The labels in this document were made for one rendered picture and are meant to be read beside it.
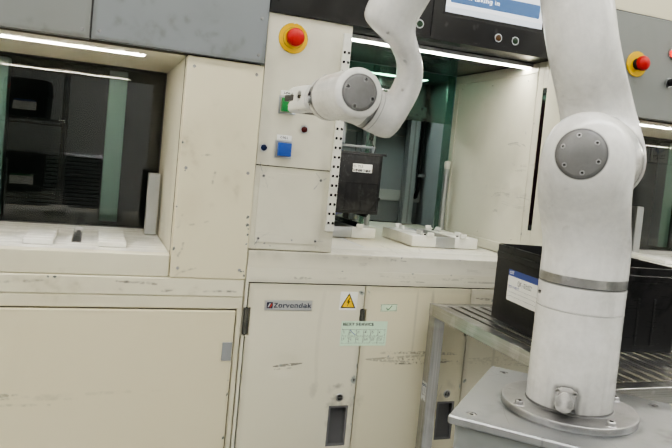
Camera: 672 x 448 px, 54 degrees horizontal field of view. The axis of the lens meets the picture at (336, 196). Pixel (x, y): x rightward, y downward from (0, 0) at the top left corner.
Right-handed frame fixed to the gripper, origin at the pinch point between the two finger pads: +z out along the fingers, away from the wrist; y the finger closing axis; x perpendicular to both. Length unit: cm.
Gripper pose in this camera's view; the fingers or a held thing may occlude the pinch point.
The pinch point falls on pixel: (303, 102)
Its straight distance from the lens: 139.9
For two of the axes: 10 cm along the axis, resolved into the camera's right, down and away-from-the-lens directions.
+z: -3.4, -0.8, 9.4
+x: 1.0, -9.9, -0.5
